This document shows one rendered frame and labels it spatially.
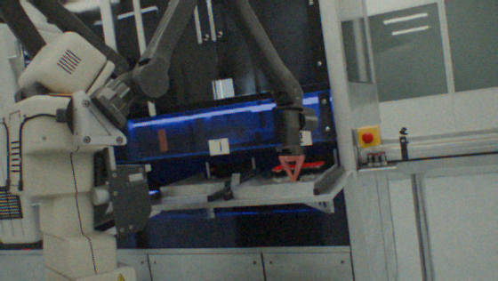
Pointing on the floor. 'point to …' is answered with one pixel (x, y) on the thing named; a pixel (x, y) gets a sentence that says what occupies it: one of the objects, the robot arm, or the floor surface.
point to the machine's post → (346, 138)
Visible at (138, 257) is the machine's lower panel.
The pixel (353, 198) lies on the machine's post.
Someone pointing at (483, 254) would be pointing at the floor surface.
